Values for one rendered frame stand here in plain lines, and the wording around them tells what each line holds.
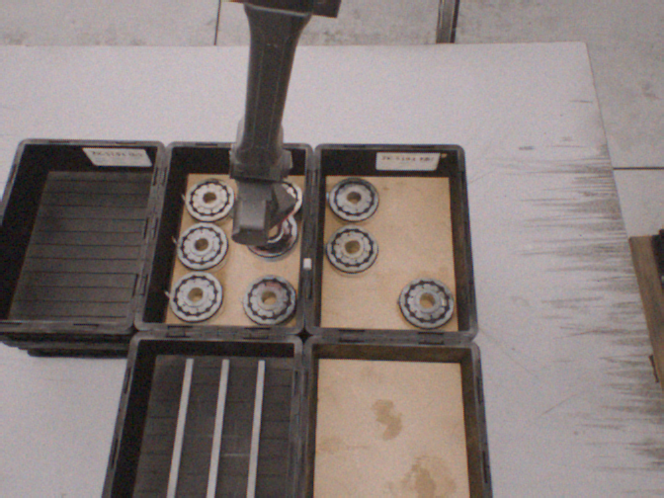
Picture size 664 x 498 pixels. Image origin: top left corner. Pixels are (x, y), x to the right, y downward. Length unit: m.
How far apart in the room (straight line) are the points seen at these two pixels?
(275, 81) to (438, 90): 0.97
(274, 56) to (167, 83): 1.05
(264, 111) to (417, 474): 0.67
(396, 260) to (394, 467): 0.39
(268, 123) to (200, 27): 2.09
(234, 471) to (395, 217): 0.58
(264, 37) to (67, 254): 0.82
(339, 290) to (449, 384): 0.27
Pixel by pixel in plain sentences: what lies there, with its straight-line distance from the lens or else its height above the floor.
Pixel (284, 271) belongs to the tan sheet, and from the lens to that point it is 1.16.
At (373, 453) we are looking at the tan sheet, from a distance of 1.07.
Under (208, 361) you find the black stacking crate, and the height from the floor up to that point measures 0.83.
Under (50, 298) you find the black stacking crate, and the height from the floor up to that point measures 0.83.
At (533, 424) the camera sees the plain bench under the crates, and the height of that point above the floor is 0.70.
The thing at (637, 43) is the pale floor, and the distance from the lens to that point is 2.88.
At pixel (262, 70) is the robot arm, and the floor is 1.43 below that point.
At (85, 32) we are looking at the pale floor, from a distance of 2.92.
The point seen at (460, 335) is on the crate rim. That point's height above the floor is 0.93.
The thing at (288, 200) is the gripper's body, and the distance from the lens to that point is 1.00.
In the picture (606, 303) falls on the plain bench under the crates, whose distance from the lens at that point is 1.38.
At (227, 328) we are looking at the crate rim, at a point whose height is 0.93.
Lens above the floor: 1.90
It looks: 65 degrees down
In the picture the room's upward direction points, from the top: 5 degrees counter-clockwise
